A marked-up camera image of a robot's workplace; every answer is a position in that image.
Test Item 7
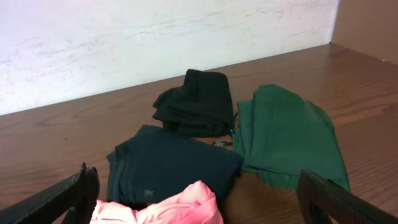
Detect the green garment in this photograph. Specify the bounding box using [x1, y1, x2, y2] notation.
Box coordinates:
[233, 85, 351, 190]

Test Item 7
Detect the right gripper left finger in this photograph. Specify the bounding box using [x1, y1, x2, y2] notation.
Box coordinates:
[1, 164, 100, 224]

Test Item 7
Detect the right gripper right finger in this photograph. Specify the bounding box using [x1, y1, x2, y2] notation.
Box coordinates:
[296, 170, 397, 224]

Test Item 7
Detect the pink crumpled garment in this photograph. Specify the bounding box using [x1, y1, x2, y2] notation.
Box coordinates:
[90, 180, 224, 224]

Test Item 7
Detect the dark navy folded garment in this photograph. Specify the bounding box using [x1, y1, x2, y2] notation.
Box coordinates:
[106, 125, 243, 206]

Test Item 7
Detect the folded black cloth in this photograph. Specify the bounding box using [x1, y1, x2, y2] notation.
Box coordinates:
[153, 69, 234, 138]

